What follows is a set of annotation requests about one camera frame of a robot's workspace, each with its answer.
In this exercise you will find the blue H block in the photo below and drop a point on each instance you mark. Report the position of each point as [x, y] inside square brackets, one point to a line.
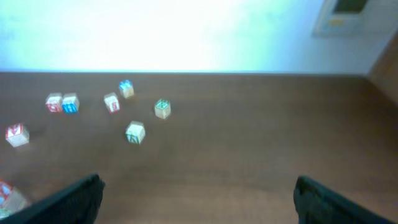
[70, 103]

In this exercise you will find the red C block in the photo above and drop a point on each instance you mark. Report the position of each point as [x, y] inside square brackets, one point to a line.
[54, 102]

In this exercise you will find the picture block red side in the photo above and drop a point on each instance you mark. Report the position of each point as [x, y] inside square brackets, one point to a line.
[112, 103]

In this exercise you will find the red V block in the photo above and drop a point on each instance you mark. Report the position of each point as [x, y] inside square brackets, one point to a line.
[17, 135]

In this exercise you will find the white wall panel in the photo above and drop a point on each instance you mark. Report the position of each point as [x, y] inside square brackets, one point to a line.
[339, 18]

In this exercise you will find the green A picture block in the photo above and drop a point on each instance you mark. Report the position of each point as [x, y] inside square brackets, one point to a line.
[135, 132]

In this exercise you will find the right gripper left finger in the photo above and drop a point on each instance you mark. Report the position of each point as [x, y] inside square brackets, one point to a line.
[79, 203]

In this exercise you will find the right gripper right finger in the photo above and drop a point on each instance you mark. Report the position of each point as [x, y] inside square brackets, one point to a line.
[317, 204]

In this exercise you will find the blue number five block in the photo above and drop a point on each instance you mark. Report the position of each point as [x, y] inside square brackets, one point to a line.
[126, 88]

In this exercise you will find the red E block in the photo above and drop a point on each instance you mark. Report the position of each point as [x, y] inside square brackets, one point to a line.
[12, 200]

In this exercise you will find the green R block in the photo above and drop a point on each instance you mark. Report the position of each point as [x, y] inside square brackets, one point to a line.
[162, 108]

